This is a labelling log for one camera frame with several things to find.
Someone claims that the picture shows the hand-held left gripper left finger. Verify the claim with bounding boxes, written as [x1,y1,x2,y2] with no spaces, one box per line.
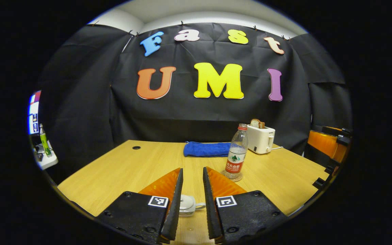
[95,167,184,244]

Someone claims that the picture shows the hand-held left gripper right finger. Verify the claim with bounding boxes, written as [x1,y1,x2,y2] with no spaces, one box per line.
[202,166,289,244]

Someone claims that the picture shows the white teacup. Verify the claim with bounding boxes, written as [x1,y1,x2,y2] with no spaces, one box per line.
[179,201,206,217]

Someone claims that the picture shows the white teacup lid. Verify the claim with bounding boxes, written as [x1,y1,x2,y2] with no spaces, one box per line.
[179,194,196,210]

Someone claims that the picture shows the round brown coaster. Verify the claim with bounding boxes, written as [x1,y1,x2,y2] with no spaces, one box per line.
[220,170,244,182]

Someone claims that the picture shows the clear water bottle red label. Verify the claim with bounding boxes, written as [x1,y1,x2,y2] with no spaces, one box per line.
[224,123,249,181]

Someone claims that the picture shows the green drink bottle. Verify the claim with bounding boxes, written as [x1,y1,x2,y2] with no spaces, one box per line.
[39,123,51,157]

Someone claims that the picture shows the blue towel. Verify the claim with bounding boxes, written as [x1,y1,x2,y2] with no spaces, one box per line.
[183,141,232,158]

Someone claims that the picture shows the white toaster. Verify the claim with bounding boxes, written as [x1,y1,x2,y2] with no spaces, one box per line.
[247,124,276,155]

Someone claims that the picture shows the black backdrop cloth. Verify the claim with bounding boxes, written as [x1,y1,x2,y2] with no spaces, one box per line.
[39,22,353,184]

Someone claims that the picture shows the white side table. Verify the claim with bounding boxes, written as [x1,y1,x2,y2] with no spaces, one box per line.
[34,143,59,171]

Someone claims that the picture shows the computer monitor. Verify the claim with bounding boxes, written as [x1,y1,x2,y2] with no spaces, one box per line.
[28,90,42,135]

